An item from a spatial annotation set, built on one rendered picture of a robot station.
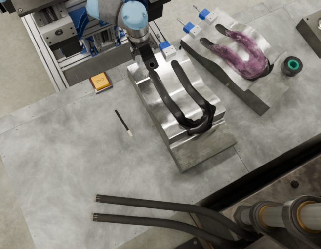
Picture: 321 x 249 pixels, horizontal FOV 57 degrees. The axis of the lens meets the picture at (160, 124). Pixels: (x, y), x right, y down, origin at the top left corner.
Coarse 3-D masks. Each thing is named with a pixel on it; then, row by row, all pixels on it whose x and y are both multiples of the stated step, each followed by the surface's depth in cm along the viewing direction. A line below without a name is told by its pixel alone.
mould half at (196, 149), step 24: (144, 72) 125; (168, 72) 126; (192, 72) 126; (144, 96) 122; (216, 96) 119; (168, 120) 115; (216, 120) 122; (168, 144) 118; (192, 144) 119; (216, 144) 120
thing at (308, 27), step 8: (312, 16) 140; (320, 16) 140; (304, 24) 140; (312, 24) 138; (320, 24) 141; (304, 32) 142; (312, 32) 138; (320, 32) 137; (312, 40) 140; (320, 40) 136; (312, 48) 142; (320, 48) 138; (320, 56) 140
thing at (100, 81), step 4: (96, 76) 129; (100, 76) 129; (104, 76) 129; (92, 80) 128; (96, 80) 128; (100, 80) 128; (104, 80) 129; (96, 84) 128; (100, 84) 128; (104, 84) 128; (108, 84) 129; (96, 88) 127; (100, 88) 129
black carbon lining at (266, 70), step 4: (216, 24) 138; (220, 24) 138; (216, 28) 137; (220, 28) 138; (224, 28) 138; (220, 32) 137; (224, 32) 137; (200, 40) 135; (204, 40) 135; (208, 40) 135; (204, 44) 135; (208, 44) 135; (212, 44) 134; (208, 48) 133; (268, 60) 131; (268, 64) 131; (272, 64) 127; (268, 68) 130; (272, 68) 126; (264, 72) 130; (268, 72) 130; (260, 76) 129; (264, 76) 124; (248, 80) 128; (252, 80) 128
